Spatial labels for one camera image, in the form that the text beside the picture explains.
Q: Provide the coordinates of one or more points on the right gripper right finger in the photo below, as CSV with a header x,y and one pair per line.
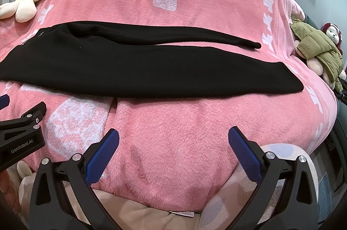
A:
x,y
297,206

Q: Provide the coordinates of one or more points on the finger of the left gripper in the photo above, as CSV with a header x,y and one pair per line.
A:
x,y
29,118
4,101

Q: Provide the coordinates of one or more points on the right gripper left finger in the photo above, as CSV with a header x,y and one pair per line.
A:
x,y
50,207

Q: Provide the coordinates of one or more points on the black pants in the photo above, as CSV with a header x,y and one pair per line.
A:
x,y
138,61

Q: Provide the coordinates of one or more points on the cream flower plush toy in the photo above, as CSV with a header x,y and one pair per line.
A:
x,y
22,10

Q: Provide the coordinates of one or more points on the pink fleece blanket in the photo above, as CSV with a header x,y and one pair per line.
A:
x,y
174,153

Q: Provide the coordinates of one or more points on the doll in green jacket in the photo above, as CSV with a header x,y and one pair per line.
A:
x,y
320,53

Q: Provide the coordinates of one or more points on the red hooded monkey plush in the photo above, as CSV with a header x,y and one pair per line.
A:
x,y
332,32

